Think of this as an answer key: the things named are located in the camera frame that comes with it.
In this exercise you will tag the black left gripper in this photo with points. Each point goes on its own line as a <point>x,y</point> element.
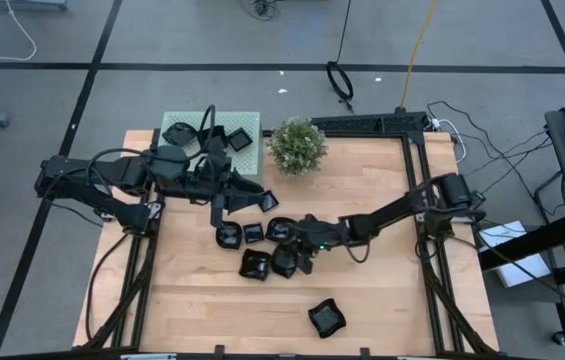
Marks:
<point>207,180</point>

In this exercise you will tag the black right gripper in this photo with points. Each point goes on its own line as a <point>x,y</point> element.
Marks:
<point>308,245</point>

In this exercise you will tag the black angular mini plate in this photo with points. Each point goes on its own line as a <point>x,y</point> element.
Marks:
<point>283,264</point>

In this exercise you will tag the small black square plate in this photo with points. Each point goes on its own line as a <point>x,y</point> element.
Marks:
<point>253,233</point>

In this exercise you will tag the black rounded square plate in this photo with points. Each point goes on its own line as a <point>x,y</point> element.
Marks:
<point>228,236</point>

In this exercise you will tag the black wavy square plate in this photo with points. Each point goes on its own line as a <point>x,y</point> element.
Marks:
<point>255,265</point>
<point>327,318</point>

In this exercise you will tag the black round wavy plate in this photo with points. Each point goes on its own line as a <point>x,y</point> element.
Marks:
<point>180,134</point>

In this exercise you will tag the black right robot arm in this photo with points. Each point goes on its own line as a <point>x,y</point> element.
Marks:
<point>397,210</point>

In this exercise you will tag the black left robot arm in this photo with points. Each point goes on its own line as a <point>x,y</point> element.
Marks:
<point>87,175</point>

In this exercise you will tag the pale green perforated shelf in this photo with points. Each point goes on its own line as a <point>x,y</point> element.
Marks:
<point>247,160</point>

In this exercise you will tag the green potted plant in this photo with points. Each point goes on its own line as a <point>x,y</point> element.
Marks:
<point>297,146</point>

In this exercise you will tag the black table clamp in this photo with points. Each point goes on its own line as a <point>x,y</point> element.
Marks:
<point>365,353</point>
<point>219,351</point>

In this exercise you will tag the white board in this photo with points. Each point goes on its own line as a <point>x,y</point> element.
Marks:
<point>522,272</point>

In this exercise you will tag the black desk crossbar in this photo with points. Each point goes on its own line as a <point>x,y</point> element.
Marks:
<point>537,240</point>

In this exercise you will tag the black desk caster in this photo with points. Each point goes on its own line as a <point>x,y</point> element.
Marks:
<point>560,339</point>

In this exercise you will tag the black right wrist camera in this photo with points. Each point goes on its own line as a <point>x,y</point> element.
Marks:
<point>322,232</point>

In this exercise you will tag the black aluminium table frame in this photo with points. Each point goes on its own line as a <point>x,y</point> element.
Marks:
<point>362,123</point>

